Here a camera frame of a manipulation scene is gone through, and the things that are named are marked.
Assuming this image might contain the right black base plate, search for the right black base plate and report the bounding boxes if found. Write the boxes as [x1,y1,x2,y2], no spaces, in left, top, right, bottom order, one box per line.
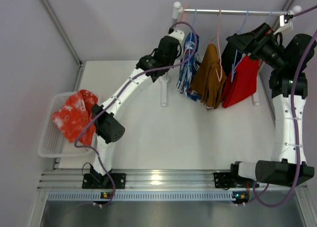
[213,172,238,190]

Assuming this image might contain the aluminium mounting rail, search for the aluminium mounting rail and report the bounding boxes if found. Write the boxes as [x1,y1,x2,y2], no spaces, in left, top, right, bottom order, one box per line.
[37,169,307,189]

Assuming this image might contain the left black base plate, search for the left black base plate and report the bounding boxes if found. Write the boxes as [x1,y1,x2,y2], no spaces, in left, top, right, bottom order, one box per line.
[82,173,126,189]

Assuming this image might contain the light blue hanger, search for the light blue hanger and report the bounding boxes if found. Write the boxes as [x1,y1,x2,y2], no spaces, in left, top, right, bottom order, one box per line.
[187,8,198,71]

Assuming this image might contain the pink hanger with brown trousers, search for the pink hanger with brown trousers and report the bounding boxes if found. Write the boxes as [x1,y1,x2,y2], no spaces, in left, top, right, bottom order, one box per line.
[215,9,223,82]

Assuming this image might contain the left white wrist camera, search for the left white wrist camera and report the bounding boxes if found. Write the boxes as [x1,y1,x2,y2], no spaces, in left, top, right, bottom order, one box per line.
[168,28,185,43]

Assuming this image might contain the orange white patterned trousers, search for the orange white patterned trousers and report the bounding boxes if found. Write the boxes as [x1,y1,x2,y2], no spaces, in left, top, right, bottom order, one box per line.
[52,89,99,143]

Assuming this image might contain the red trousers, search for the red trousers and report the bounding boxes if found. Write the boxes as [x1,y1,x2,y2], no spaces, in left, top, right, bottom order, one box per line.
[221,56,260,108]

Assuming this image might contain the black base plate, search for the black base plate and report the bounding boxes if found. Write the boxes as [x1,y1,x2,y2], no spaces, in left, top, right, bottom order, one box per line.
[82,173,126,189]
[213,172,238,190]

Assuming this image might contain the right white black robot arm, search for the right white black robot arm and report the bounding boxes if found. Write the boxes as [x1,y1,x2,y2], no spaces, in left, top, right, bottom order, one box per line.
[227,23,317,187]

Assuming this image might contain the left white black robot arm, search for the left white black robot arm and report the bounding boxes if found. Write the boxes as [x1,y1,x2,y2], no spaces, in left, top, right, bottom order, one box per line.
[83,29,185,188]

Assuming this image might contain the white plastic basket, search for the white plastic basket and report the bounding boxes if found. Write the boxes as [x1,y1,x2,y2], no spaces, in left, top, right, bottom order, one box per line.
[38,92,96,158]

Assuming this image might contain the white metal clothes rack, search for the white metal clothes rack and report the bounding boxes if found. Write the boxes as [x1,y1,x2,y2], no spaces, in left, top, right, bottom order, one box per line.
[160,1,302,107]

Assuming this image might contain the grey slotted cable duct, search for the grey slotted cable duct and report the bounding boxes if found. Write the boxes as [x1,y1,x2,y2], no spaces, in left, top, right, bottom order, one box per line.
[47,190,248,202]

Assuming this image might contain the brown trousers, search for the brown trousers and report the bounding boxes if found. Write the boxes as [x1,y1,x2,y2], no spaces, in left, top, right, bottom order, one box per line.
[190,44,227,110]

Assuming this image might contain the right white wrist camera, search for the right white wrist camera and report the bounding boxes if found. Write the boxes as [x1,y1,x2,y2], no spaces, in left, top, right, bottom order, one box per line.
[273,13,293,35]

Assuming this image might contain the blue hanger with black trousers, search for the blue hanger with black trousers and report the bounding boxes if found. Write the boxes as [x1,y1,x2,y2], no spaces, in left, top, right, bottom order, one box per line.
[230,10,250,83]

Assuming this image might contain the blue white patterned trousers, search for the blue white patterned trousers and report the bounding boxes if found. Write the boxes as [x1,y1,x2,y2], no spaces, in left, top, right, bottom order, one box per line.
[176,32,202,102]

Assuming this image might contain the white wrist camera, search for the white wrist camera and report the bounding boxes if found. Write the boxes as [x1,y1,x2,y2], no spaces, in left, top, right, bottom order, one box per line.
[168,28,185,43]
[273,13,293,35]

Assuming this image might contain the black trousers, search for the black trousers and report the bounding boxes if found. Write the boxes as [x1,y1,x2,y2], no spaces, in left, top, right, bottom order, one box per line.
[221,42,245,80]

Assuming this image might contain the pink plastic hanger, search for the pink plastic hanger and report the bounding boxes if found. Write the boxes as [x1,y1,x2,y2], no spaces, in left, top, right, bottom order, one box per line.
[180,4,190,21]

